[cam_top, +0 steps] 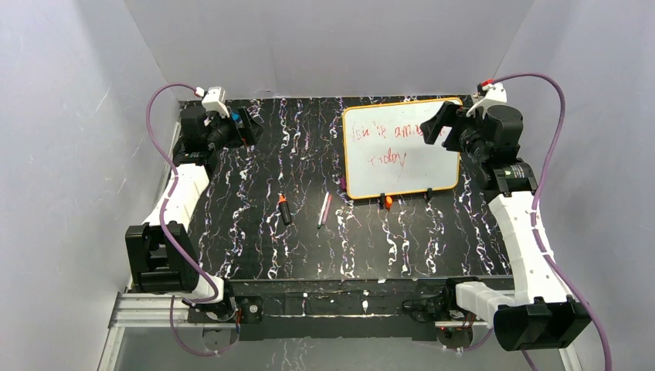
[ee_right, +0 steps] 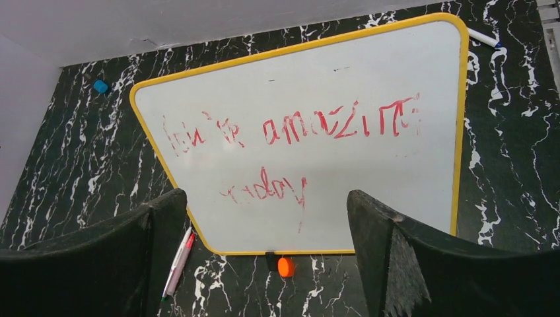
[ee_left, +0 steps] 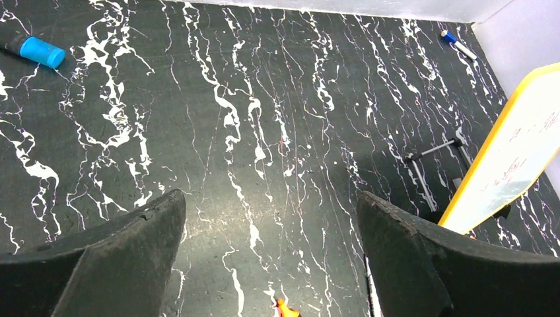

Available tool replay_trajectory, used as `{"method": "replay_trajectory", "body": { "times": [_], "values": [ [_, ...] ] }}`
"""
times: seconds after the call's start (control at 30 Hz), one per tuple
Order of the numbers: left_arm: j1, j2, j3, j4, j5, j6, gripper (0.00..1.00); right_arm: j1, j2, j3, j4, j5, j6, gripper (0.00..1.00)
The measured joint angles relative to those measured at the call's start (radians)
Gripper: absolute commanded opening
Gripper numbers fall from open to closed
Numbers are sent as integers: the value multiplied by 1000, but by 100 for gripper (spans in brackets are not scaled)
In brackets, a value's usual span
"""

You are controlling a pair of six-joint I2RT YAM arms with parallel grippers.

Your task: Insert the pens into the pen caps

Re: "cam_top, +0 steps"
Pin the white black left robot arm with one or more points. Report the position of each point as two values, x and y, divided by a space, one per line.
162 258

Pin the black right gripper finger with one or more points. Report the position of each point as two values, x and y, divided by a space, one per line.
446 116
431 131

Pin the black orange highlighter pen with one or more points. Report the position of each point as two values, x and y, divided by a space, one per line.
284 209

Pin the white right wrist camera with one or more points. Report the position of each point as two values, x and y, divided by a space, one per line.
489 93

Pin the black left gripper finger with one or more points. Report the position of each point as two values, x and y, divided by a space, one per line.
249 123
247 135

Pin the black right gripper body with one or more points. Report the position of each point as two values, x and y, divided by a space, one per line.
451 132

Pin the pink white pen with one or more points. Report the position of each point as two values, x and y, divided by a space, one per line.
327 210

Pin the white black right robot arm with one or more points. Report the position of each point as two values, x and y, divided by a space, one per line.
542 313

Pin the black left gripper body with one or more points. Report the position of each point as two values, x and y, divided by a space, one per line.
246 130

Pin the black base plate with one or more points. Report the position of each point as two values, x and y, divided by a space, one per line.
346 309

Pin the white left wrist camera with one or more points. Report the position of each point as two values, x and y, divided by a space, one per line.
213 100

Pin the white green pen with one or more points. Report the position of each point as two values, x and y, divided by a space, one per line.
322 210

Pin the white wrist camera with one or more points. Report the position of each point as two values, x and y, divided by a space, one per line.
489 93
213 100

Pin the orange framed whiteboard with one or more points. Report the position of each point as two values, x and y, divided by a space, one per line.
384 150

